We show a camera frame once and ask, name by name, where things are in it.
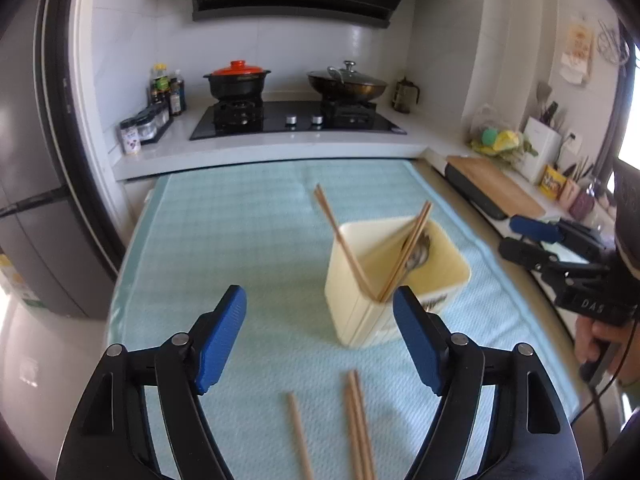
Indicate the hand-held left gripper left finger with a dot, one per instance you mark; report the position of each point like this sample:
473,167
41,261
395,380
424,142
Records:
222,335

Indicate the plastic bag with yellow sponges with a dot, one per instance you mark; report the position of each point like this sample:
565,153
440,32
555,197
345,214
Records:
500,140

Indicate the window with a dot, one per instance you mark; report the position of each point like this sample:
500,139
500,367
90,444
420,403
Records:
631,110

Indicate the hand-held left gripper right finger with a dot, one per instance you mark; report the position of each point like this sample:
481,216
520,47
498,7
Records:
415,340

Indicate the dark glass press jug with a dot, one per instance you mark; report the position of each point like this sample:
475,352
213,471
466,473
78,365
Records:
406,96

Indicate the wok with glass lid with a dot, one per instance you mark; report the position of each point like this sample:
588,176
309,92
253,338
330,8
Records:
347,85

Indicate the hanging wall calendar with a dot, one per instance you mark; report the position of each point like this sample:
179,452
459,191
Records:
577,50

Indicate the wooden cutting board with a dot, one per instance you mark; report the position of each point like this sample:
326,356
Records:
500,185

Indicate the dark sauce bottle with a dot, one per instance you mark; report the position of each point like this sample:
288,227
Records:
176,95

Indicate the black pot with red lid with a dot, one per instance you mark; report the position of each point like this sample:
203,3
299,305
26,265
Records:
237,80

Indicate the cream ribbed utensil holder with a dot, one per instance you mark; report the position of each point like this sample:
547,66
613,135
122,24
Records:
360,320

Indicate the single wooden chopstick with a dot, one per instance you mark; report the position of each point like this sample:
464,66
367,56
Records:
340,232
409,237
364,430
415,240
300,435
354,430

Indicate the rack of spice jars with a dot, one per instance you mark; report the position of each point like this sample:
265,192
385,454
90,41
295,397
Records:
152,122

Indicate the black gas stove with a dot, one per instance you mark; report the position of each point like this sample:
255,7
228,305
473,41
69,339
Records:
300,120

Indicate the yellow packet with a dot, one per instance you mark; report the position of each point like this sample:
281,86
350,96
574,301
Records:
552,181

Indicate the white wall outlet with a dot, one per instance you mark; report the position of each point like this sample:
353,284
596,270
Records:
575,141

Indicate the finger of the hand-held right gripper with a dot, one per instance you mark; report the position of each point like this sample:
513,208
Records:
525,252
535,229

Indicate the purple soap bottle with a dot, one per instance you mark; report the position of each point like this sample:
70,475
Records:
582,205

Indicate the white labelled spice jar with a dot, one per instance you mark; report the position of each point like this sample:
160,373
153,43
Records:
130,137

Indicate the white knife block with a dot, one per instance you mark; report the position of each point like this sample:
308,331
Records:
542,152

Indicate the person's right hand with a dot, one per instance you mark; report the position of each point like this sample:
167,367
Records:
600,332

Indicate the light blue table mat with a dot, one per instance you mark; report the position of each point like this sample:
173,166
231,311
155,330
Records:
225,235

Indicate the pink utensil cup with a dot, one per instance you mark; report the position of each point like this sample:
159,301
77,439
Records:
570,195

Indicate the grey refrigerator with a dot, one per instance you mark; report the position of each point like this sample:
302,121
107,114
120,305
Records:
30,160

